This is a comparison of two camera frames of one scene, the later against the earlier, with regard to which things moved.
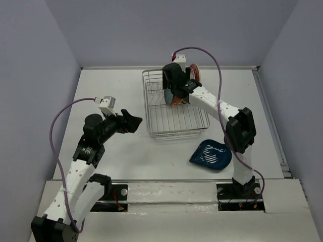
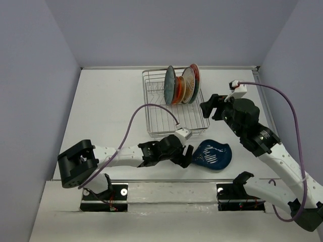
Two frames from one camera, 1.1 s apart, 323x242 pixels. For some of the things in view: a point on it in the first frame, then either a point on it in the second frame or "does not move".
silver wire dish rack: x=168 y=122 does not move
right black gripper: x=187 y=73 → x=208 y=107
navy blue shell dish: x=212 y=154 does not move
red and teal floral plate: x=196 y=69 does not move
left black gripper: x=133 y=122 → x=181 y=160
